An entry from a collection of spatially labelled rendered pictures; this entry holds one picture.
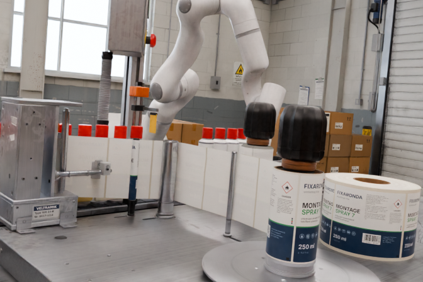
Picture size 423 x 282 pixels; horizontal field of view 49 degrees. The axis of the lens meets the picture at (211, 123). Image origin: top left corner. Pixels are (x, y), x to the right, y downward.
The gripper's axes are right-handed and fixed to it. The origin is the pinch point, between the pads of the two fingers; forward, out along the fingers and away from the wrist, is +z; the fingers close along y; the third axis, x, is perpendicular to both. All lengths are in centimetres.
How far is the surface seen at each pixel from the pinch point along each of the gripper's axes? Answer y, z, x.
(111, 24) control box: -4, -20, -65
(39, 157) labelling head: 15, 19, -78
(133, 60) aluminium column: -12, -17, -50
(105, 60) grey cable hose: -9, -12, -60
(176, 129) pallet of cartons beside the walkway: -274, -52, 178
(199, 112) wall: -463, -129, 358
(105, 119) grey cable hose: -9, 3, -54
